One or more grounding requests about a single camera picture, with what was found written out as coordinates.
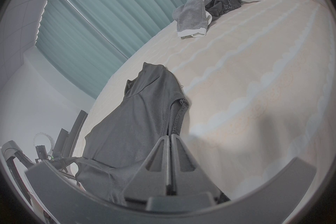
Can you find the bed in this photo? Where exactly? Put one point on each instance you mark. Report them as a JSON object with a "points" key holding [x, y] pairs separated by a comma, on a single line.
{"points": [[249, 73]]}

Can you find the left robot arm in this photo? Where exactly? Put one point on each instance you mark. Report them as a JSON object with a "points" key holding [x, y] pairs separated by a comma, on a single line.
{"points": [[11, 149]]}

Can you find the pile of clothes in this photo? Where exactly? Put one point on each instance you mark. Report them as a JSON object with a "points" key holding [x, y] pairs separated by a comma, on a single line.
{"points": [[193, 13]]}

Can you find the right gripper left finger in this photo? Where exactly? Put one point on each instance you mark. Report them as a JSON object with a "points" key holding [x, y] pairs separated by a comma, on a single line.
{"points": [[154, 175]]}

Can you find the black T-shirt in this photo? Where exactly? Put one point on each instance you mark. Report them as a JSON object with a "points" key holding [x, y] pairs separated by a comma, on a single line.
{"points": [[136, 125]]}

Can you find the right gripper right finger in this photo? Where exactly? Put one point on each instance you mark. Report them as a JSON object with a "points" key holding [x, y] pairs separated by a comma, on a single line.
{"points": [[187, 175]]}

